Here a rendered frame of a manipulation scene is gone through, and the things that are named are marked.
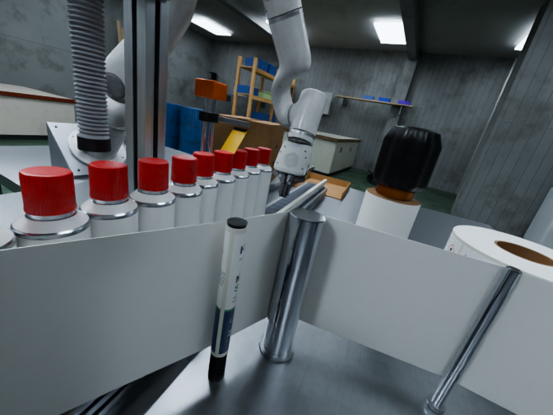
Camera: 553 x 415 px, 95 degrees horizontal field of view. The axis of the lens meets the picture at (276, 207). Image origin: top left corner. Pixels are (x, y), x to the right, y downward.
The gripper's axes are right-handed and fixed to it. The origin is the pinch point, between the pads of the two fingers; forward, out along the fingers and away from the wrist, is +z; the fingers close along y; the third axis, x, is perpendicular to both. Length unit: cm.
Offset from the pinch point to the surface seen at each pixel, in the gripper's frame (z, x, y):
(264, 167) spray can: -2.3, -23.7, 1.4
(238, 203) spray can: 6.9, -31.3, 1.7
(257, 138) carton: -18.1, 16.4, -22.4
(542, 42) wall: -328, 363, 187
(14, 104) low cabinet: -22, 173, -532
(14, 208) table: 25, -36, -54
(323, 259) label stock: 9, -46, 22
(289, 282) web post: 12, -49, 19
